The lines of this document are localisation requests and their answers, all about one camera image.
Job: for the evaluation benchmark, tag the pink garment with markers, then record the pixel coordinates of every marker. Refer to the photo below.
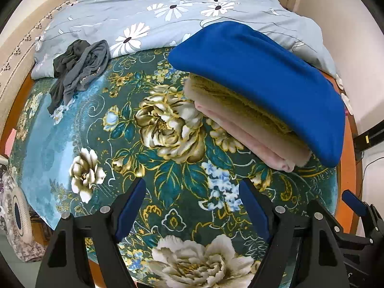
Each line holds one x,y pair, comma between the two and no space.
240,138

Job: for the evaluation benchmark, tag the small pink item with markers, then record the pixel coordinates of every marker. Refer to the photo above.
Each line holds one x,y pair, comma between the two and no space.
11,141

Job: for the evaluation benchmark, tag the beige embroidered cloth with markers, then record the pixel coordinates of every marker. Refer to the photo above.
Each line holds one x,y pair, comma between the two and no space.
18,51

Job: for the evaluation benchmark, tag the white slipper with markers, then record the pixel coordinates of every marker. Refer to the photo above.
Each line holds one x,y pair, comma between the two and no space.
348,103
340,81

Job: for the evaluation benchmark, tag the green floral blanket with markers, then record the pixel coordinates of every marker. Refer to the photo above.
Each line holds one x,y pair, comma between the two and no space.
168,168

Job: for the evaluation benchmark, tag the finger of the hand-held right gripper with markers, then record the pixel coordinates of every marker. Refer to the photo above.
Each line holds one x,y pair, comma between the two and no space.
354,202

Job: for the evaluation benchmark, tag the round white blue cushion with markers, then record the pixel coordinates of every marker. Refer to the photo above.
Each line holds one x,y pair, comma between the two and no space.
25,216

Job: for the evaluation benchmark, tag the light blue daisy quilt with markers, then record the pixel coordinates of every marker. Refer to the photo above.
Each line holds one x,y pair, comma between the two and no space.
120,15

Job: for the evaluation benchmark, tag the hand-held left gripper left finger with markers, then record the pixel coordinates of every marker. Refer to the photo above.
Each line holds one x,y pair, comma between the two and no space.
132,208

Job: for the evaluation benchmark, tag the floral fabric chair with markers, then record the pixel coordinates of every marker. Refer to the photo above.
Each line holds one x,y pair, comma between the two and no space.
18,246

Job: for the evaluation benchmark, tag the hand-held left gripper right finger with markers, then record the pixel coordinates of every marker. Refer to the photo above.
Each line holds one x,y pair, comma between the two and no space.
255,211

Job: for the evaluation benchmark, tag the black stand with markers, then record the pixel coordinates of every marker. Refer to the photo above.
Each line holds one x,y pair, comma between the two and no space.
372,138

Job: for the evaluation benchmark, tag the dark grey clothes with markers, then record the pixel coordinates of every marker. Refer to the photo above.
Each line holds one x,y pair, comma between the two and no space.
78,69

